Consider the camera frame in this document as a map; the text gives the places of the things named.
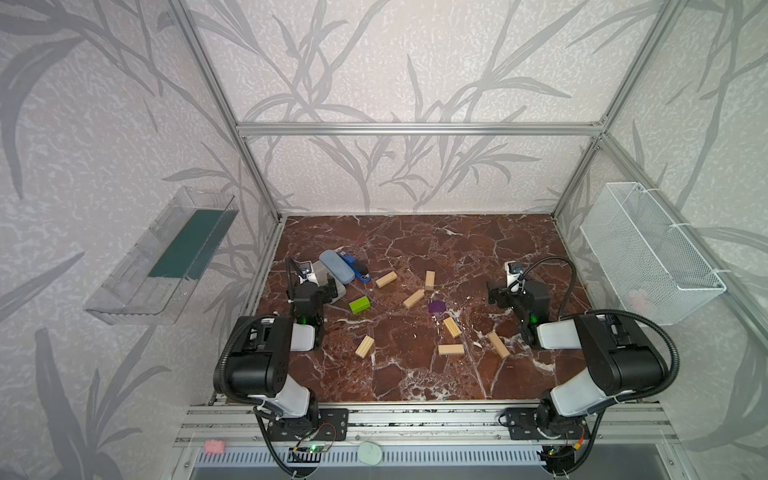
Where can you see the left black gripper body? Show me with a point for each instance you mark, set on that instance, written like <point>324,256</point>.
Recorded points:
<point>303,284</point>

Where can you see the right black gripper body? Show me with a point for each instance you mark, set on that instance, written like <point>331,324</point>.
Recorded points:
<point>507,294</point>

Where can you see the wood block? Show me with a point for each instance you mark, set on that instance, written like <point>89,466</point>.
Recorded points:
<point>365,347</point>
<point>452,327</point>
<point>386,279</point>
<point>430,280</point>
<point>414,298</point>
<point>451,349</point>
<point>498,344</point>

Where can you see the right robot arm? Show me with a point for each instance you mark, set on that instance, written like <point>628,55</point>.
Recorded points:
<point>627,356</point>

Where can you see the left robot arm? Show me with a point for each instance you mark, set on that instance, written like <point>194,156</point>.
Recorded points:
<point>253,367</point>

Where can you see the grey sponge block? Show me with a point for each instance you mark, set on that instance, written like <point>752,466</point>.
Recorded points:
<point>336,287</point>

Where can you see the green block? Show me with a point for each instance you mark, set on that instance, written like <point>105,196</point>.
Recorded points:
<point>359,305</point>

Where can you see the light blue oval case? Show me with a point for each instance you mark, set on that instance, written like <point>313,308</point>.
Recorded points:
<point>341,270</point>

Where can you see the blue black tool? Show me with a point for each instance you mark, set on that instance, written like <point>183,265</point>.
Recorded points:
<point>360,269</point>

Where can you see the pink object in basket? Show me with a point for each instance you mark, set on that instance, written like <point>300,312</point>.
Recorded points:
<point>639,302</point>

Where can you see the pale green round disc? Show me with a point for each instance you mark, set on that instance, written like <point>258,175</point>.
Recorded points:
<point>369,453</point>

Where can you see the pink eraser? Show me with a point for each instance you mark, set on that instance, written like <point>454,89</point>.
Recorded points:
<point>214,447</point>

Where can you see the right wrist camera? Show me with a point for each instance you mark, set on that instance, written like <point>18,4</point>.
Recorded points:
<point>513,271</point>

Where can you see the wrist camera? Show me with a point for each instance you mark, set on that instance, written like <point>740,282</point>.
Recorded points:
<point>513,271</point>
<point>305,271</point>

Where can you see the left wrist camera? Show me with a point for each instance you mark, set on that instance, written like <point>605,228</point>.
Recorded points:
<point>305,271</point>

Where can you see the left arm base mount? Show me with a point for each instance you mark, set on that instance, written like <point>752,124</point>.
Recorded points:
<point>324,425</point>

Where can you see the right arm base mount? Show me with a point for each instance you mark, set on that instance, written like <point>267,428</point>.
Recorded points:
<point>540,425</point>

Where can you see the white wire mesh basket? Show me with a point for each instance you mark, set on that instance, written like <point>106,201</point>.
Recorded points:
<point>639,246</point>

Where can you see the clear plastic wall tray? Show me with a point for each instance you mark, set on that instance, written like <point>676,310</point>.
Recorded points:
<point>157,277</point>

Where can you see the aluminium front rail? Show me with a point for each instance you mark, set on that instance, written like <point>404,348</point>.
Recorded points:
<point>448,422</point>

